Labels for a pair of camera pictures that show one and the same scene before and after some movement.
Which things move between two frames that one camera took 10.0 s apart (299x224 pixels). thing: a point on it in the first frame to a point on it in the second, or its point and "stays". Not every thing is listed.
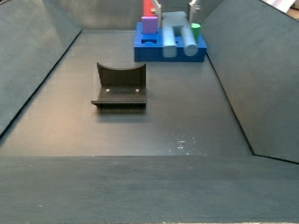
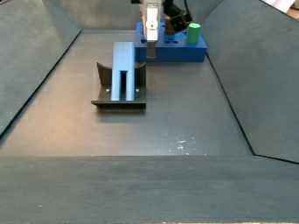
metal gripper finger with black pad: x=193 y=7 to x=150 y=10
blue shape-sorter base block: x=149 y=47 stays
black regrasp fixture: x=122 y=87 stays
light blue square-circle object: x=177 y=19 to x=123 y=63
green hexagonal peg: x=195 y=27 stays
